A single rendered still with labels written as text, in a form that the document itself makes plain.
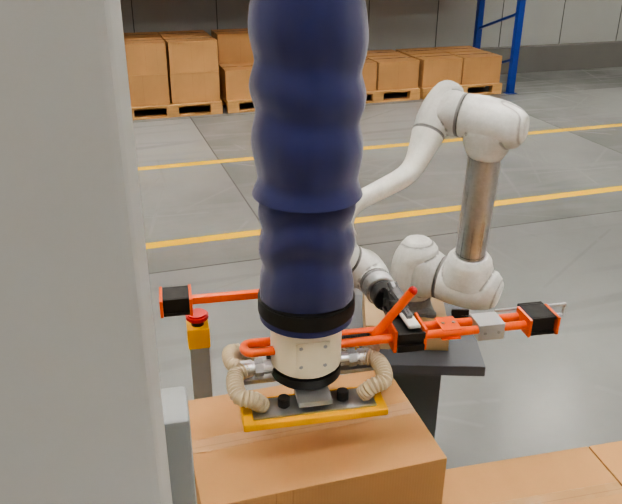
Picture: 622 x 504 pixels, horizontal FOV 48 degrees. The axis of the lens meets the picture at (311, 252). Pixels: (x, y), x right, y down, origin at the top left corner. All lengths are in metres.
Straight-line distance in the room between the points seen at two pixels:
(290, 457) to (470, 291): 0.94
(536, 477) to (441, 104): 1.20
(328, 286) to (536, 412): 2.25
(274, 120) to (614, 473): 1.66
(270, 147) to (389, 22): 9.41
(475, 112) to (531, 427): 1.83
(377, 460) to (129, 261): 1.49
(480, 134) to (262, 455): 1.09
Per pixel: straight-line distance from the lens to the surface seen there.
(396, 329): 1.72
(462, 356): 2.54
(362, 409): 1.67
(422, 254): 2.44
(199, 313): 2.18
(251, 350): 1.65
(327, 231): 1.46
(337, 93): 1.35
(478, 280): 2.39
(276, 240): 1.47
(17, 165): 0.31
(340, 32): 1.33
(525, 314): 1.85
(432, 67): 9.70
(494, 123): 2.10
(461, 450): 3.31
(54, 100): 0.30
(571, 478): 2.46
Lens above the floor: 2.13
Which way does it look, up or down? 25 degrees down
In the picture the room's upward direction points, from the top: straight up
